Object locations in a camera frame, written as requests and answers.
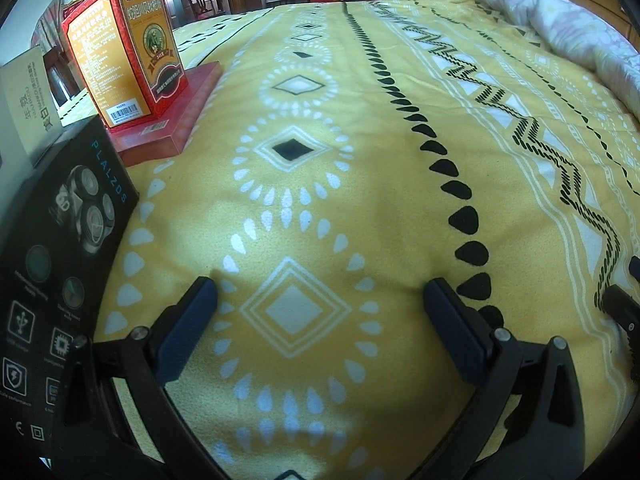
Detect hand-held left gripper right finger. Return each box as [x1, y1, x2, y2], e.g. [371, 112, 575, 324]
[422, 277, 586, 480]

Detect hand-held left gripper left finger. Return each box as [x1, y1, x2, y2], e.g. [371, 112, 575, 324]
[50, 276, 226, 480]

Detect black shaver box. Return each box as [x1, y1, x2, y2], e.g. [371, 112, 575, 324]
[0, 117, 141, 461]

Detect yellow patterned blanket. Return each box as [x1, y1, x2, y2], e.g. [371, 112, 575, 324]
[60, 0, 640, 480]

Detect flat red box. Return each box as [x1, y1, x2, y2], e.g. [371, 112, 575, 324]
[107, 61, 222, 167]

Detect pink floral quilt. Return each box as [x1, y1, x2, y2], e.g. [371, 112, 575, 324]
[462, 0, 640, 111]

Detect wooden headboard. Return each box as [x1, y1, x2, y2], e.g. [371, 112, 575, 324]
[555, 0, 640, 56]

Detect beige carton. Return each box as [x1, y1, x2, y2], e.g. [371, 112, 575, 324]
[0, 46, 65, 168]

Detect tall orange carton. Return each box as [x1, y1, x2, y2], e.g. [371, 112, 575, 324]
[61, 0, 190, 128]

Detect small wooden chair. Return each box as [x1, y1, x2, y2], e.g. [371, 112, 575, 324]
[186, 0, 227, 18]

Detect pink patterned cloth bundle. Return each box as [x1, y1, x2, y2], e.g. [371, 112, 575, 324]
[31, 0, 116, 61]

